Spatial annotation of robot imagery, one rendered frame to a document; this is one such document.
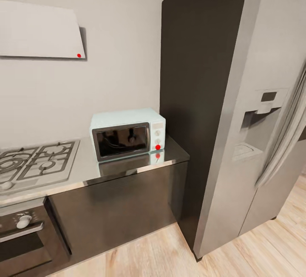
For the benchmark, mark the fridge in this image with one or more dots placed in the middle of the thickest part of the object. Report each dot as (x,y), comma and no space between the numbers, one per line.
(233,93)

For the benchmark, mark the microwave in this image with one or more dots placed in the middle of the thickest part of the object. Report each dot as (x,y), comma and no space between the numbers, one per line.
(128,132)

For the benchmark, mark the range hood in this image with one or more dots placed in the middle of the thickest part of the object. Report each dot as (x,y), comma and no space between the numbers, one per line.
(39,31)

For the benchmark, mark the burner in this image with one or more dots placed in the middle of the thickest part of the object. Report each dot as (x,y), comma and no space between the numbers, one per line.
(28,167)

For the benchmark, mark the oven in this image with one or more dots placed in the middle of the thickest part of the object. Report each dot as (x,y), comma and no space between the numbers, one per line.
(31,239)

